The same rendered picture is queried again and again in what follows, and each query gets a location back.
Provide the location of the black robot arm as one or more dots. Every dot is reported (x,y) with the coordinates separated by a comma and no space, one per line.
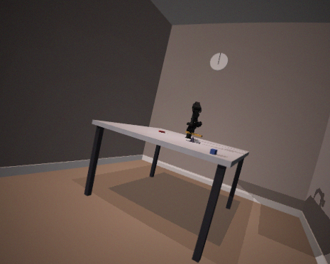
(196,108)

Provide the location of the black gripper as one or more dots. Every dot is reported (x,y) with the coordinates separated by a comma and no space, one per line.
(191,125)

